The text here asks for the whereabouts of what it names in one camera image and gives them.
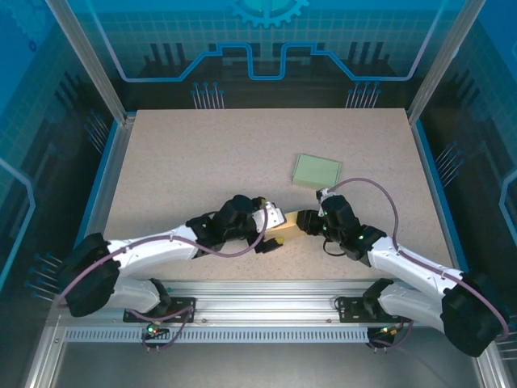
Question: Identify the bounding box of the aluminium frame post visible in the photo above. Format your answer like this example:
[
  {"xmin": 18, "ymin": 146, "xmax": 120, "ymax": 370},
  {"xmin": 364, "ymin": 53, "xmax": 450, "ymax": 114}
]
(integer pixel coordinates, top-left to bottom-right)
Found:
[
  {"xmin": 406, "ymin": 0, "xmax": 485, "ymax": 122},
  {"xmin": 44, "ymin": 0, "xmax": 137, "ymax": 124}
]

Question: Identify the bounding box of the slotted grey cable duct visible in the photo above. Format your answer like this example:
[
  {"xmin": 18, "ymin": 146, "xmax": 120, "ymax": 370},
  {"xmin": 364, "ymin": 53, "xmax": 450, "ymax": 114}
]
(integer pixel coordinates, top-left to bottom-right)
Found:
[{"xmin": 64, "ymin": 327, "xmax": 372, "ymax": 344}]

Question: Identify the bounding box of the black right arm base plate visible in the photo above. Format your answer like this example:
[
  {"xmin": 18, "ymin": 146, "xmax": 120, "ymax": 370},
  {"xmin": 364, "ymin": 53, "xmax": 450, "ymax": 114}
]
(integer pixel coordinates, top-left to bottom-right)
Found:
[{"xmin": 337, "ymin": 297, "xmax": 411, "ymax": 324}]

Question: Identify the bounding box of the aluminium mounting rail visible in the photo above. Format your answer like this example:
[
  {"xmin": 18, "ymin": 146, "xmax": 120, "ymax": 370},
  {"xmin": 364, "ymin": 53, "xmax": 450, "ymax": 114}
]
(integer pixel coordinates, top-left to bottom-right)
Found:
[{"xmin": 48, "ymin": 280, "xmax": 485, "ymax": 329}]

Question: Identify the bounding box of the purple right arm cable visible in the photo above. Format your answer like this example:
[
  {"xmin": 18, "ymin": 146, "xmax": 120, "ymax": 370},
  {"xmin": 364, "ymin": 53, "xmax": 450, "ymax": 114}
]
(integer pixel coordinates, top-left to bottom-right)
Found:
[{"xmin": 322, "ymin": 176, "xmax": 511, "ymax": 353}]

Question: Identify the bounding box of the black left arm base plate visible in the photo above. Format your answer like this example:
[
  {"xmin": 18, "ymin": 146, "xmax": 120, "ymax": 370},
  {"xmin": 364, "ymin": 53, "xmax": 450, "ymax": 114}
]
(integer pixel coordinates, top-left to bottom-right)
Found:
[{"xmin": 123, "ymin": 297, "xmax": 198, "ymax": 324}]

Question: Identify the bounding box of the yellow paper box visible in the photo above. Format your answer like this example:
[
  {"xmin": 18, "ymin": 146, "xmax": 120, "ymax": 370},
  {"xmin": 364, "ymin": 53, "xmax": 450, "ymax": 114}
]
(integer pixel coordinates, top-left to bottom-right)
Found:
[{"xmin": 264, "ymin": 209, "xmax": 314, "ymax": 242}]

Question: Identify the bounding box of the blue table edge strip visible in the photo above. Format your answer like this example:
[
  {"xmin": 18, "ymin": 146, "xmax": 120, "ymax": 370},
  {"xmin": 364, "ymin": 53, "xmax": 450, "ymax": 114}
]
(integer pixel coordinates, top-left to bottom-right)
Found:
[
  {"xmin": 75, "ymin": 119, "xmax": 122, "ymax": 243},
  {"xmin": 414, "ymin": 120, "xmax": 477, "ymax": 294}
]

